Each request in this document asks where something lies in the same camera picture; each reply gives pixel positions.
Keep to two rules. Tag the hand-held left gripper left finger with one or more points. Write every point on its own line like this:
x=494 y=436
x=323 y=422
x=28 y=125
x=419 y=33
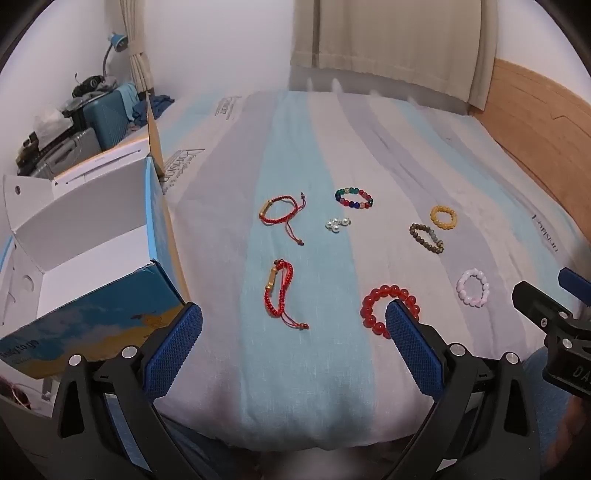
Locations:
x=178 y=346

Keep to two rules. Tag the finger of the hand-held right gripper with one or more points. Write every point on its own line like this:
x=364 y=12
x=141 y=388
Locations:
x=575 y=281
x=535 y=304

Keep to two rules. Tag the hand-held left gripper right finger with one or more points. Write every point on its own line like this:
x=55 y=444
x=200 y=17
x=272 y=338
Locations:
x=413 y=346

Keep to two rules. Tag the blue printed cardboard box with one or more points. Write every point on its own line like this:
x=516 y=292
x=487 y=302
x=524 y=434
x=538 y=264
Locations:
x=92 y=258

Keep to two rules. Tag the person's jeans leg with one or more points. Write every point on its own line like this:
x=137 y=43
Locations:
x=545 y=406

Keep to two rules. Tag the wooden headboard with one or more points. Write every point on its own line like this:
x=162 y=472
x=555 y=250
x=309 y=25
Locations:
x=535 y=120

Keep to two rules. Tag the striped bed sheet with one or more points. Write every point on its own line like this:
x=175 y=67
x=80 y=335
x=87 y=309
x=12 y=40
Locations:
x=323 y=152

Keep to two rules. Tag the grey suitcase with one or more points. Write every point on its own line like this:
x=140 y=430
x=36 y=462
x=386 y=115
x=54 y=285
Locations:
x=64 y=154

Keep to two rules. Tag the teal suitcase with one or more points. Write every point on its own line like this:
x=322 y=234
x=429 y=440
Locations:
x=108 y=120

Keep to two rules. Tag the blue clothes pile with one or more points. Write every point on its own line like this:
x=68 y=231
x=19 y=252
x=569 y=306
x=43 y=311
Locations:
x=154 y=106

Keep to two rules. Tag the white tissue pack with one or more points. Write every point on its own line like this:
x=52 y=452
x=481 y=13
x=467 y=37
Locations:
x=51 y=122

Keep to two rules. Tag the wide beige curtain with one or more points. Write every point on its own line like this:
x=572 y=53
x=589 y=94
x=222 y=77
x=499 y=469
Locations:
x=392 y=41

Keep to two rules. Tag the narrow beige curtain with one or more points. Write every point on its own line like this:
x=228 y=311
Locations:
x=137 y=46

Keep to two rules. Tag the blue desk lamp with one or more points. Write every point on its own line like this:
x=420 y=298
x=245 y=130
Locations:
x=119 y=42

